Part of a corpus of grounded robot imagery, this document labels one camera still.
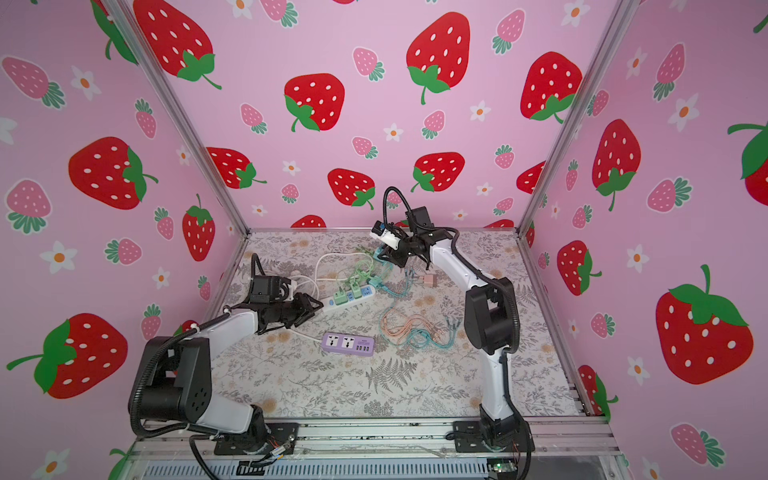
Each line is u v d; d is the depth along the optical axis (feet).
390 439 2.46
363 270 3.33
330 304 3.18
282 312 2.55
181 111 2.82
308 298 2.81
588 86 2.63
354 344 2.89
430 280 3.40
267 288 2.41
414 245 2.43
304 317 2.76
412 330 3.04
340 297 3.06
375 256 2.99
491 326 1.79
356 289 3.13
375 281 3.40
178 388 1.48
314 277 3.50
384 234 2.64
